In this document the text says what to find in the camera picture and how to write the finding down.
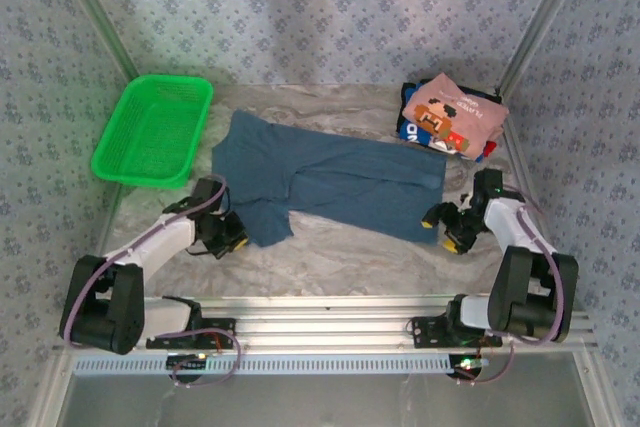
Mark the plain blue t-shirt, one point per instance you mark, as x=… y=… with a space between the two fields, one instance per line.
x=340 y=182

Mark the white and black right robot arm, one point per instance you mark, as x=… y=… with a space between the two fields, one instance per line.
x=525 y=297

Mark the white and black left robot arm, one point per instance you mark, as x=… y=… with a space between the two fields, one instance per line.
x=110 y=307

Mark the blue white-print folded t-shirt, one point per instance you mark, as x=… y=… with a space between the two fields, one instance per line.
x=412 y=134

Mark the pink pixel-print folded t-shirt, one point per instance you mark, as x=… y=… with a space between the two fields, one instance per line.
x=482 y=114

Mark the green plastic basket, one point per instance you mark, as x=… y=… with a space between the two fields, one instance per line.
x=150 y=132

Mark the small black circuit board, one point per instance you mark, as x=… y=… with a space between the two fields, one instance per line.
x=467 y=366
x=187 y=363

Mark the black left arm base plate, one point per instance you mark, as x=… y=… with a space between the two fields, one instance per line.
x=220 y=329

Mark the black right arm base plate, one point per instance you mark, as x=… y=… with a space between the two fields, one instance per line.
x=425 y=332

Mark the aluminium rail frame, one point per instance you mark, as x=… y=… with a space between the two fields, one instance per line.
x=320 y=327

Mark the aluminium frame post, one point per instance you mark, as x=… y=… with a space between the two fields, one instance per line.
x=545 y=17
x=100 y=17

